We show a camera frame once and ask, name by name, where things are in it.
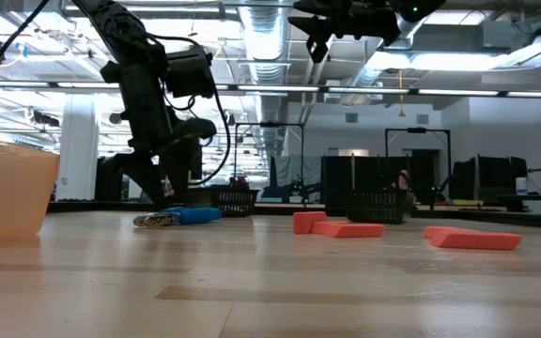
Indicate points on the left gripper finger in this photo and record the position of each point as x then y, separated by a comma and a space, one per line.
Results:
179, 178
150, 183

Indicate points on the black station frame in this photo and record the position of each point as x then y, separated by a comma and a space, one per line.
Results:
416, 130
270, 125

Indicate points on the silver ventilation duct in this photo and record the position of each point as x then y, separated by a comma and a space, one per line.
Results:
263, 47

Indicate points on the person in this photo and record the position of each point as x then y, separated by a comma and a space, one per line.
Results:
403, 180

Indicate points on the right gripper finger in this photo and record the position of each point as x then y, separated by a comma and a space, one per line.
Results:
317, 7
313, 26

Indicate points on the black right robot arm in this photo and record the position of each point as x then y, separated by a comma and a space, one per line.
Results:
432, 7

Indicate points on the white square column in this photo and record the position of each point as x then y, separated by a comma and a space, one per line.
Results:
78, 150

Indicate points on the black cabinet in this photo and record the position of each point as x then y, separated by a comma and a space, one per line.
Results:
109, 180

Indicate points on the black partition panel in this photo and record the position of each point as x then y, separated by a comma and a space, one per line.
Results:
364, 171

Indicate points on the orange translucent plastic bin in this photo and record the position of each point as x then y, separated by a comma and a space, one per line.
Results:
12, 188

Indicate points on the white cup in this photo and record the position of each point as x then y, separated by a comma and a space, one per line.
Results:
521, 187

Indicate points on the black mesh basket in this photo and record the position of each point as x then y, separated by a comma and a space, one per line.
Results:
376, 206
237, 203

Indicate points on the overhead light bar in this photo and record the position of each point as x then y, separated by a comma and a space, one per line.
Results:
345, 90

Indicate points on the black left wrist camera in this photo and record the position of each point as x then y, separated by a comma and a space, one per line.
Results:
190, 72

